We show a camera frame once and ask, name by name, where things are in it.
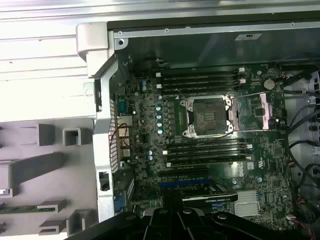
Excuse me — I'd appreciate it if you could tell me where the blue expansion slot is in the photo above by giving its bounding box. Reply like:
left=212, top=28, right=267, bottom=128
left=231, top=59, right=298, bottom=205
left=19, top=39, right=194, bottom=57
left=159, top=180, right=211, bottom=189

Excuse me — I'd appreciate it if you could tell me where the silver USB port stack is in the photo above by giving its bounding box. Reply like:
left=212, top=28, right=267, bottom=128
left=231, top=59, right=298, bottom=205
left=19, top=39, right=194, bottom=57
left=116, top=115, right=133, bottom=157

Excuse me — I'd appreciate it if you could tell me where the metal socket cover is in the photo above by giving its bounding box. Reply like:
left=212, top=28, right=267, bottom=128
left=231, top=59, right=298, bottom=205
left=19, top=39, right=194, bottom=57
left=227, top=91, right=274, bottom=131

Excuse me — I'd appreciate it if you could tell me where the wire locking lever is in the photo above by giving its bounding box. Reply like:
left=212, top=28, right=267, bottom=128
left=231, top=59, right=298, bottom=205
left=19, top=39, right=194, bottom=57
left=196, top=124, right=236, bottom=139
left=174, top=87, right=188, bottom=102

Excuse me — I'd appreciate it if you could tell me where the green motherboard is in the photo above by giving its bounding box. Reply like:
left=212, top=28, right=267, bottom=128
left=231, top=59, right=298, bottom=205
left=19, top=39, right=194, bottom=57
left=114, top=62, right=295, bottom=231

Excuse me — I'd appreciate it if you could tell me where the green RAM stick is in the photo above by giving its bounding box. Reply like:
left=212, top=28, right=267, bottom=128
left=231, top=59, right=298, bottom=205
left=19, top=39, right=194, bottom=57
left=0, top=205, right=40, bottom=215

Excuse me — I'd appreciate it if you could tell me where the black RAM slot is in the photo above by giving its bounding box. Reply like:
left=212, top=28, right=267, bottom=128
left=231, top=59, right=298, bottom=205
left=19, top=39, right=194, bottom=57
left=161, top=143, right=253, bottom=156
left=166, top=149, right=252, bottom=162
left=159, top=83, right=245, bottom=95
left=166, top=154, right=253, bottom=168
left=159, top=72, right=245, bottom=84
left=155, top=78, right=246, bottom=90
left=155, top=67, right=246, bottom=78
left=166, top=138, right=252, bottom=150

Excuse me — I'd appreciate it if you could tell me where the CPU socket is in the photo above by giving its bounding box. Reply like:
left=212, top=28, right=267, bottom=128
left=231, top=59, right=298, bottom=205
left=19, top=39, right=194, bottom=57
left=180, top=95, right=235, bottom=139

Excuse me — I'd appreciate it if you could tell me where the grey parts rack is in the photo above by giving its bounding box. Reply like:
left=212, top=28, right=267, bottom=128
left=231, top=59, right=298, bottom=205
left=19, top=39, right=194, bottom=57
left=0, top=117, right=98, bottom=240

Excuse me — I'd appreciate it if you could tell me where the blue serial port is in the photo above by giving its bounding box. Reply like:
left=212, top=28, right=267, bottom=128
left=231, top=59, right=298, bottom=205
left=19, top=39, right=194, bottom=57
left=116, top=98, right=126, bottom=116

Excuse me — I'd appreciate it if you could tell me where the open black PC case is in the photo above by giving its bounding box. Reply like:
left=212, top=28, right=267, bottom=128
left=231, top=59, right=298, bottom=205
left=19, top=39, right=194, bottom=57
left=75, top=18, right=320, bottom=240

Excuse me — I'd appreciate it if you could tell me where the black wire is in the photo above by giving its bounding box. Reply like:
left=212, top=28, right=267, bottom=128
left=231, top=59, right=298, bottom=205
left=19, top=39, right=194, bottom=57
left=286, top=102, right=320, bottom=131

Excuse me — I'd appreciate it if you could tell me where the silver metal disk bay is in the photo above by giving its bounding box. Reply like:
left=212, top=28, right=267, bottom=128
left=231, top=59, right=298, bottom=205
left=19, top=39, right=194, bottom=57
left=281, top=67, right=320, bottom=151

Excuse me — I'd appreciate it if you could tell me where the silver chipset heatsink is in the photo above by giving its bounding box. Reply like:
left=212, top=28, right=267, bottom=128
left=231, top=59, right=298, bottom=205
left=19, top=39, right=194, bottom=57
left=234, top=191, right=259, bottom=217

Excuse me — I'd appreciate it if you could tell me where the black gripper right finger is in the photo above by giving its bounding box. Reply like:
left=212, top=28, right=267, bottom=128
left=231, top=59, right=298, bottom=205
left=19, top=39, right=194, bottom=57
left=172, top=189, right=291, bottom=240

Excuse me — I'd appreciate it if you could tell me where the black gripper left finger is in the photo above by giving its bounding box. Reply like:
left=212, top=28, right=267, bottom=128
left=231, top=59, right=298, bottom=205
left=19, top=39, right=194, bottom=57
left=96, top=189, right=180, bottom=240

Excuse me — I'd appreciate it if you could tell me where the black graphics card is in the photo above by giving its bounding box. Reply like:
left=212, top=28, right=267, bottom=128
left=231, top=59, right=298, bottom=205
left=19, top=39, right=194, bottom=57
left=181, top=183, right=240, bottom=203

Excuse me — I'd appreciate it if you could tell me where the blue video port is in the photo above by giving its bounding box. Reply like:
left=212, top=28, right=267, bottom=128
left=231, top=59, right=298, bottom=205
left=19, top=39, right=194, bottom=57
left=115, top=194, right=125, bottom=216

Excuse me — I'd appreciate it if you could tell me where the black expansion slot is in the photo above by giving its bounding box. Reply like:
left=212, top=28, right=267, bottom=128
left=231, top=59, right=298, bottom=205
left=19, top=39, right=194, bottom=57
left=159, top=167, right=209, bottom=177

